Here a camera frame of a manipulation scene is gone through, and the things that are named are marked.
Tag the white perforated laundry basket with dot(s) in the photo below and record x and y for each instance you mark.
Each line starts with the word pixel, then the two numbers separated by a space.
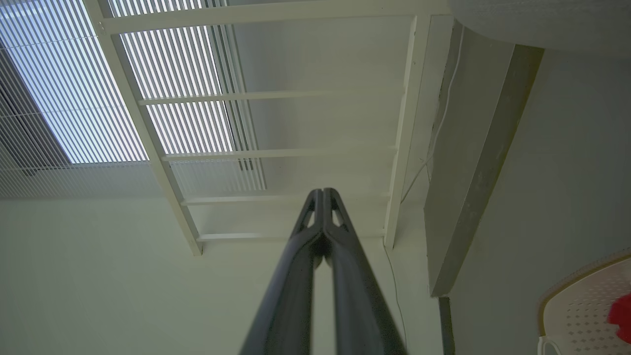
pixel 577 315

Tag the red garment with white stripes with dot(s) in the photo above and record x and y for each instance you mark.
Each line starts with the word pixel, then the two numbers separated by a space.
pixel 622 318

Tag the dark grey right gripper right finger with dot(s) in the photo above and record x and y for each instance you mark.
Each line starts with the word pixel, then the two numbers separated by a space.
pixel 357 296

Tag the grey concrete beam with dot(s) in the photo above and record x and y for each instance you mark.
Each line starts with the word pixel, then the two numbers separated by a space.
pixel 473 172

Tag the white louvered ceiling panel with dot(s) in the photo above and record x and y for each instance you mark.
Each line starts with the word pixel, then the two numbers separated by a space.
pixel 74 98

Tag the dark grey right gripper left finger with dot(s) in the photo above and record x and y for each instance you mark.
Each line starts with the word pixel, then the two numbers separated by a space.
pixel 291 286

